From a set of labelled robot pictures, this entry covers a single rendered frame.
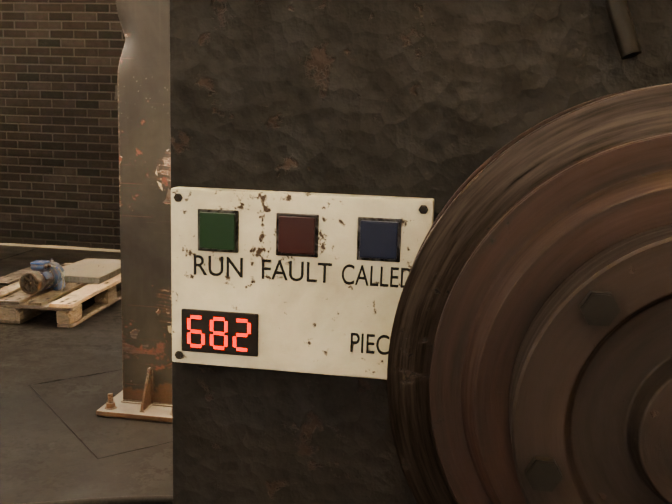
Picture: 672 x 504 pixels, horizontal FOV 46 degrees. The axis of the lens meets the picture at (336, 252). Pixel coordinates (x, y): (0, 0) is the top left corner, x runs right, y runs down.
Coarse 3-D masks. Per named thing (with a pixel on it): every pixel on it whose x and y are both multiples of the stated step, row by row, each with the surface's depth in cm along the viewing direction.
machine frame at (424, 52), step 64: (192, 0) 77; (256, 0) 76; (320, 0) 75; (384, 0) 74; (448, 0) 74; (512, 0) 73; (576, 0) 72; (640, 0) 71; (192, 64) 79; (256, 64) 78; (320, 64) 76; (384, 64) 75; (448, 64) 74; (512, 64) 74; (576, 64) 73; (640, 64) 72; (192, 128) 80; (256, 128) 79; (320, 128) 78; (384, 128) 76; (448, 128) 75; (512, 128) 74; (320, 192) 79; (384, 192) 78; (448, 192) 76; (192, 384) 84; (256, 384) 83; (320, 384) 82; (384, 384) 81; (192, 448) 86; (256, 448) 84; (320, 448) 83; (384, 448) 82
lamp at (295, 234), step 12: (288, 216) 77; (288, 228) 77; (300, 228) 77; (312, 228) 77; (288, 240) 77; (300, 240) 77; (312, 240) 77; (288, 252) 78; (300, 252) 77; (312, 252) 77
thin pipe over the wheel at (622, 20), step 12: (612, 0) 69; (624, 0) 69; (612, 12) 69; (624, 12) 69; (612, 24) 70; (624, 24) 69; (624, 36) 69; (636, 36) 69; (624, 48) 69; (636, 48) 69
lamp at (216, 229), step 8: (200, 216) 78; (208, 216) 78; (216, 216) 78; (224, 216) 78; (232, 216) 78; (200, 224) 79; (208, 224) 78; (216, 224) 78; (224, 224) 78; (232, 224) 78; (200, 232) 79; (208, 232) 79; (216, 232) 78; (224, 232) 78; (232, 232) 78; (200, 240) 79; (208, 240) 79; (216, 240) 79; (224, 240) 78; (232, 240) 78; (208, 248) 79; (216, 248) 79; (224, 248) 79; (232, 248) 78
